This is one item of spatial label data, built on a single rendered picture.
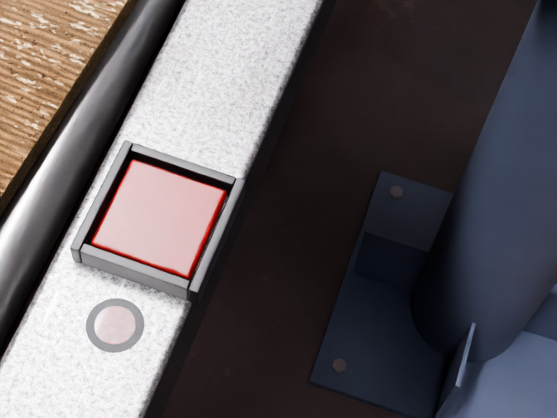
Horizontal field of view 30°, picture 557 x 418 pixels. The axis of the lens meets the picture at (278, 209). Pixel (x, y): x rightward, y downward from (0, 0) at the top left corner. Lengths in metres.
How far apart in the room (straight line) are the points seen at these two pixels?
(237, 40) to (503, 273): 0.70
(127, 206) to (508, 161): 0.62
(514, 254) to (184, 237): 0.73
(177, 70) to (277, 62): 0.06
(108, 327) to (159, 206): 0.07
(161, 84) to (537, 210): 0.61
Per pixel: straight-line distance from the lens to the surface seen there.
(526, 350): 1.61
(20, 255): 0.60
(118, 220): 0.59
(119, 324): 0.58
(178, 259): 0.58
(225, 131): 0.64
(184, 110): 0.64
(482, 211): 1.23
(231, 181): 0.60
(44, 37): 0.66
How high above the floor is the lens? 1.45
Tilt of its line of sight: 61 degrees down
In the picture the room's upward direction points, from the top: 8 degrees clockwise
